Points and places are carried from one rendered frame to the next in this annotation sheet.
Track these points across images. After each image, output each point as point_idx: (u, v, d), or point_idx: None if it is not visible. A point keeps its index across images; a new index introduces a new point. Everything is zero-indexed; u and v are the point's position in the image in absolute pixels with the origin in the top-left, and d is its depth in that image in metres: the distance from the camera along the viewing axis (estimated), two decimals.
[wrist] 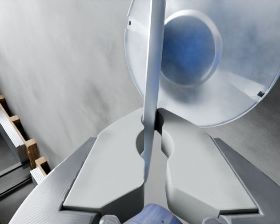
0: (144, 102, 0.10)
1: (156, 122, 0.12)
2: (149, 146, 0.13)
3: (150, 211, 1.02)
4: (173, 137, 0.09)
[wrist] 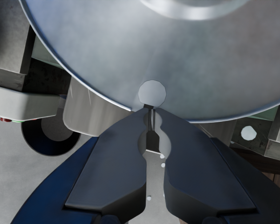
0: (278, 105, 0.14)
1: (154, 122, 0.12)
2: (225, 111, 0.14)
3: None
4: (171, 137, 0.09)
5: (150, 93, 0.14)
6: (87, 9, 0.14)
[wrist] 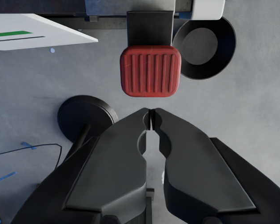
0: None
1: (154, 122, 0.12)
2: None
3: None
4: (171, 137, 0.09)
5: None
6: None
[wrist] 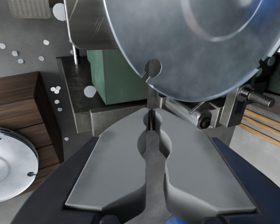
0: None
1: (154, 122, 0.12)
2: None
3: None
4: (171, 137, 0.09)
5: None
6: None
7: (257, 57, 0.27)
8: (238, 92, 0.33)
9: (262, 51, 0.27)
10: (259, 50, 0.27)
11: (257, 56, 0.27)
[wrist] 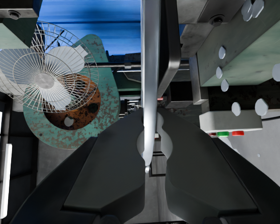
0: None
1: (155, 122, 0.12)
2: None
3: None
4: (173, 137, 0.09)
5: None
6: None
7: None
8: None
9: None
10: None
11: None
